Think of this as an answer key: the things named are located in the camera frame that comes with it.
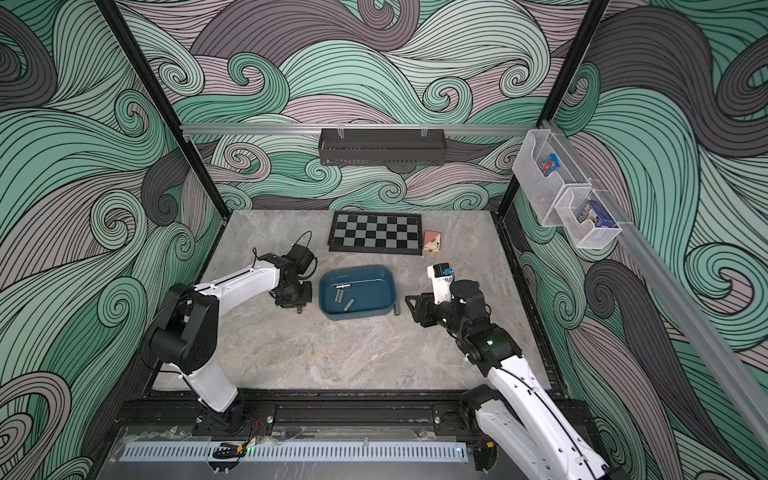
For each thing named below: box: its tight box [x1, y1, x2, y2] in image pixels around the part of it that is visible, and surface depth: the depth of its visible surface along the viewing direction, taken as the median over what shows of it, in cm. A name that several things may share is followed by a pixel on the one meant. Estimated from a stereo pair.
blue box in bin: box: [577, 200, 616, 228], surface depth 66 cm
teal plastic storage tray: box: [320, 265, 397, 321], surface depth 97 cm
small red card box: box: [423, 230, 442, 253], surface depth 112 cm
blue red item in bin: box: [540, 153, 561, 177], surface depth 85 cm
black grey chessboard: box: [328, 211, 423, 256], surface depth 112 cm
